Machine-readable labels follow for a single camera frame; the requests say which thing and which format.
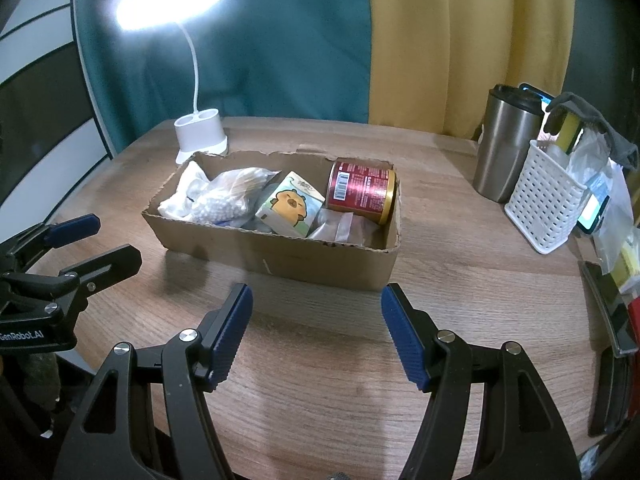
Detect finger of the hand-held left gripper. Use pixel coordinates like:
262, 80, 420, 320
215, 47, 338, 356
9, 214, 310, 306
0, 244, 142, 317
0, 213, 101, 273

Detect white desk lamp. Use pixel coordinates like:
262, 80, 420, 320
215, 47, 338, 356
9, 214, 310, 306
115, 0, 230, 165

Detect clear plastic bag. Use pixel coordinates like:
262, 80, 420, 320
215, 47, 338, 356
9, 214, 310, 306
307, 209, 373, 248

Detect yellow sticky notes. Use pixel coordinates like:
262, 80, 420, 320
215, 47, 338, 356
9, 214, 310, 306
617, 239, 640, 292

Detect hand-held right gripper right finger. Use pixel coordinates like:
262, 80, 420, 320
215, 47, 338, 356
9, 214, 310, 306
381, 282, 583, 480

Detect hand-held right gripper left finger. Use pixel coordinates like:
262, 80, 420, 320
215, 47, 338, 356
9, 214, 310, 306
57, 282, 253, 480

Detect cartoon tissue box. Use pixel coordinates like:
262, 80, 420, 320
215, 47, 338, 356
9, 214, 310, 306
255, 171, 326, 239

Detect teal curtain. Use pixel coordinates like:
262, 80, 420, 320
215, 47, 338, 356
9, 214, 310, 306
72, 0, 373, 153

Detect grey curtain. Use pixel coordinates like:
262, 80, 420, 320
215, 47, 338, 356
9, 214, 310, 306
560, 0, 640, 131

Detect clear plastic bags bundle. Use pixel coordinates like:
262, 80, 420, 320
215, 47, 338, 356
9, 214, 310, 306
570, 130, 632, 273

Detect yellow sponge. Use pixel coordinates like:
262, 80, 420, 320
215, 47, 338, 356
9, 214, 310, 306
556, 111, 584, 154

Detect steel tumbler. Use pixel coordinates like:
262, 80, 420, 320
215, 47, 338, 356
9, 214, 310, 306
472, 84, 545, 204

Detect black flat device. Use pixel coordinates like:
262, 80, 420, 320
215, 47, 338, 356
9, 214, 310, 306
580, 260, 640, 358

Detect red tin can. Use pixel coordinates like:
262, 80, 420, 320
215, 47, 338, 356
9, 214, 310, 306
326, 159, 399, 226

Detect grey glove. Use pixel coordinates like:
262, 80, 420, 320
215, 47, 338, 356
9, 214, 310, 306
545, 91, 640, 169

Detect white plastic basket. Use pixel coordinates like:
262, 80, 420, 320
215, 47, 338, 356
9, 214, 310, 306
504, 139, 588, 255

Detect white plastic bag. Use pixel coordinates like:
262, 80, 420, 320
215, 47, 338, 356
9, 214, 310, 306
159, 161, 213, 221

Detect cardboard box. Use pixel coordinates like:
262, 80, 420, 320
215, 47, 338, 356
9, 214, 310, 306
141, 149, 402, 292

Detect yellow curtain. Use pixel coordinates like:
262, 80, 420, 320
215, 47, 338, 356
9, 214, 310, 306
365, 0, 573, 141

